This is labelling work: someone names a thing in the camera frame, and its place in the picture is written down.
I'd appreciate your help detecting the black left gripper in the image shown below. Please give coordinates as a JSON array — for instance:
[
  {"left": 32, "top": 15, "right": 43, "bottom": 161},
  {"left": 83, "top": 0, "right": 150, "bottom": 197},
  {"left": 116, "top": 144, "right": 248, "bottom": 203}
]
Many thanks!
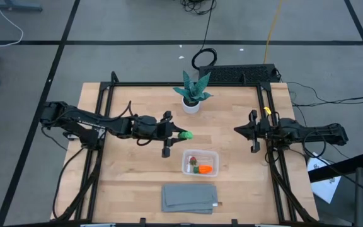
[{"left": 157, "top": 110, "right": 187, "bottom": 158}]

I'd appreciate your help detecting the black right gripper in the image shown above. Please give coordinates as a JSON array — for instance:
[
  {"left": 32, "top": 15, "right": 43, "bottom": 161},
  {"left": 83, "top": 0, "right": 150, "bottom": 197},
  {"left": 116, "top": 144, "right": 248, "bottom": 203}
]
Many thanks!
[{"left": 233, "top": 109, "right": 283, "bottom": 154}]

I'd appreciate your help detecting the green toy cucumber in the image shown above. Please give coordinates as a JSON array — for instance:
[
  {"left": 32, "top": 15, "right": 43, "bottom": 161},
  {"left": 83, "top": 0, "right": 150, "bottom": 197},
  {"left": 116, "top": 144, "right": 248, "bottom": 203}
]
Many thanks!
[{"left": 177, "top": 131, "right": 194, "bottom": 141}]

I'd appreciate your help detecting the clear plastic tupperware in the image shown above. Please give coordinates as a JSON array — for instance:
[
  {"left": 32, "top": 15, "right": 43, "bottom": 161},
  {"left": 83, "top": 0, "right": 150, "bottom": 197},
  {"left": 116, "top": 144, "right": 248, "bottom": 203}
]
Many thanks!
[{"left": 181, "top": 149, "right": 220, "bottom": 178}]

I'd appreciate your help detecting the orange toy carrot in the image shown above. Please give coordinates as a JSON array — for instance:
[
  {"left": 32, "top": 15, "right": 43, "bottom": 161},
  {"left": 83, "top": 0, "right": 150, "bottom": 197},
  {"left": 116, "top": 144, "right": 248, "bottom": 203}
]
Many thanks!
[{"left": 193, "top": 165, "right": 214, "bottom": 175}]

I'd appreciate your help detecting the white round plant pot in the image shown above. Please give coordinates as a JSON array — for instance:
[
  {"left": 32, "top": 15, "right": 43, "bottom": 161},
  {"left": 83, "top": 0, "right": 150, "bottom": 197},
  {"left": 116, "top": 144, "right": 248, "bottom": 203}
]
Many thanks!
[{"left": 181, "top": 96, "right": 201, "bottom": 115}]

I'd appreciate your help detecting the green artificial snake plant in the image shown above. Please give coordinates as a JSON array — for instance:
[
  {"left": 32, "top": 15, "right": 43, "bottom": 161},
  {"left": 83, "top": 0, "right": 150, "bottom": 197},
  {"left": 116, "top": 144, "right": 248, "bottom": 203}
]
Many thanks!
[{"left": 172, "top": 71, "right": 213, "bottom": 103}]

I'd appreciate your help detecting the black perforated computer case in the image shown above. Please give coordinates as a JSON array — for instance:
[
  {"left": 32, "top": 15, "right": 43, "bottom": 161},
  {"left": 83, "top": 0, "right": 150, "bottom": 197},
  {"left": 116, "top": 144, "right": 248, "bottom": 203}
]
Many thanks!
[{"left": 199, "top": 64, "right": 280, "bottom": 84}]

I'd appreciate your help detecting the grey folded cloth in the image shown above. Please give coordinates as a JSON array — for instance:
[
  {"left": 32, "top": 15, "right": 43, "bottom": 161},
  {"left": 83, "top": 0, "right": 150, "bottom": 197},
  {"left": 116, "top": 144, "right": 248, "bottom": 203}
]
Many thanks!
[{"left": 161, "top": 183, "right": 219, "bottom": 215}]

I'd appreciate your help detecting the white printed paper sheet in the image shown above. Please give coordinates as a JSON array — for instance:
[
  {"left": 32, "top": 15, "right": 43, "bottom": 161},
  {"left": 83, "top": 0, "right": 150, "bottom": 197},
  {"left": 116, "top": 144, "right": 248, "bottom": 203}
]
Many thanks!
[{"left": 307, "top": 152, "right": 342, "bottom": 205}]

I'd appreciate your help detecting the black desk bar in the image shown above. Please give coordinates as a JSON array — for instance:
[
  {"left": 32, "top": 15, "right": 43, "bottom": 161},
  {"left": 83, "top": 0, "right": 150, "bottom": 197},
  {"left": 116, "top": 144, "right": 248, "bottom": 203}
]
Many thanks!
[{"left": 307, "top": 153, "right": 363, "bottom": 183}]

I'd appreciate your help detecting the blue grey metal foot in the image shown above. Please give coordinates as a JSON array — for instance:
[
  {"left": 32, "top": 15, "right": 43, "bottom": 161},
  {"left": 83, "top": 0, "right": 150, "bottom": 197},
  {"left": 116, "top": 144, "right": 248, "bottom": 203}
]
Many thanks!
[{"left": 0, "top": 0, "right": 43, "bottom": 13}]

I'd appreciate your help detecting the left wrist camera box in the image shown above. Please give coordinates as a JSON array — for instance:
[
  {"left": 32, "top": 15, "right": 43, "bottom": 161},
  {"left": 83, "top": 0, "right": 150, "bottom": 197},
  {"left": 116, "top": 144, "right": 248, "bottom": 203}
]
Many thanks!
[{"left": 139, "top": 115, "right": 158, "bottom": 131}]

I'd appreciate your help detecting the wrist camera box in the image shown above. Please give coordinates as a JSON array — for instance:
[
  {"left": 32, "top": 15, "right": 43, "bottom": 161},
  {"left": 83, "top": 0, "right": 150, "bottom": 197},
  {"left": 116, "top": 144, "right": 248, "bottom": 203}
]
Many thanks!
[
  {"left": 279, "top": 118, "right": 299, "bottom": 134},
  {"left": 139, "top": 115, "right": 158, "bottom": 131}
]

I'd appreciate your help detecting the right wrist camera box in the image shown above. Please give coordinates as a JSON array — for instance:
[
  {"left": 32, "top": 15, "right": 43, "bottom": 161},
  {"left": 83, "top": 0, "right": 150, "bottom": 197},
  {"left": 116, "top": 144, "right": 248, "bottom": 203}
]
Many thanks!
[{"left": 279, "top": 118, "right": 299, "bottom": 134}]

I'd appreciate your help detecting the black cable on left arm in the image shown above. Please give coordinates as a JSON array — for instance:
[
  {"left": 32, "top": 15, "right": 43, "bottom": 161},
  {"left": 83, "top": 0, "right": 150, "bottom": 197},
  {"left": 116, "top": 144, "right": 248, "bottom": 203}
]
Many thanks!
[{"left": 118, "top": 100, "right": 135, "bottom": 119}]

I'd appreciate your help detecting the black aluminium rig frame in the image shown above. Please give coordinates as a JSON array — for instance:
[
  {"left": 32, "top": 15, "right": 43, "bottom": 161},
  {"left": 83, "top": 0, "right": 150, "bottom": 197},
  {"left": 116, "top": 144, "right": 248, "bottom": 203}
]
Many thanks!
[{"left": 54, "top": 71, "right": 320, "bottom": 223}]

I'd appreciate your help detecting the coiled black cable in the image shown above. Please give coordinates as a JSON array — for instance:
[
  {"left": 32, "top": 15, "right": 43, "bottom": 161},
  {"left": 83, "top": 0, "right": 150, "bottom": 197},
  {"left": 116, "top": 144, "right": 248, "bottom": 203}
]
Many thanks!
[{"left": 191, "top": 0, "right": 218, "bottom": 71}]

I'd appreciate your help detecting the thin black floor cable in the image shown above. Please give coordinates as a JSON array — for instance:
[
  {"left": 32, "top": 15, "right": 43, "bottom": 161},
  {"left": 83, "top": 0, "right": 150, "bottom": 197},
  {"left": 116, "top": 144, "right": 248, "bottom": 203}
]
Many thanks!
[{"left": 287, "top": 81, "right": 363, "bottom": 107}]

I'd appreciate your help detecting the yellow hanging cable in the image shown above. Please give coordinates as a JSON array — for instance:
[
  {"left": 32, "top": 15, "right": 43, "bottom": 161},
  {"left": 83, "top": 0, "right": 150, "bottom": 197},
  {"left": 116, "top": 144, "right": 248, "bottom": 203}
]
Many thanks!
[{"left": 263, "top": 0, "right": 285, "bottom": 65}]

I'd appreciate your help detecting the tangled black cable bundle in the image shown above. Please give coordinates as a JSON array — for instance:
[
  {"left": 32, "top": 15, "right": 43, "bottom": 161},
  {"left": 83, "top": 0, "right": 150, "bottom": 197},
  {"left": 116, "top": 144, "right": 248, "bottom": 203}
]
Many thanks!
[{"left": 180, "top": 0, "right": 217, "bottom": 16}]

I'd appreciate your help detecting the black cable under left arm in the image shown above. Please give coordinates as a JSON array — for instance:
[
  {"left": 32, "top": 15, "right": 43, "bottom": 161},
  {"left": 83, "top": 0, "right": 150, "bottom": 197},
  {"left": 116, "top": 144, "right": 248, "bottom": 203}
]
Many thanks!
[{"left": 52, "top": 146, "right": 86, "bottom": 220}]

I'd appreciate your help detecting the white floor cable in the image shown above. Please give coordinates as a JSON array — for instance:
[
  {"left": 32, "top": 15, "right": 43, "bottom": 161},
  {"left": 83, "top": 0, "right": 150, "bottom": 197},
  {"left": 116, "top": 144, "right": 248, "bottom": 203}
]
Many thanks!
[{"left": 0, "top": 0, "right": 25, "bottom": 48}]

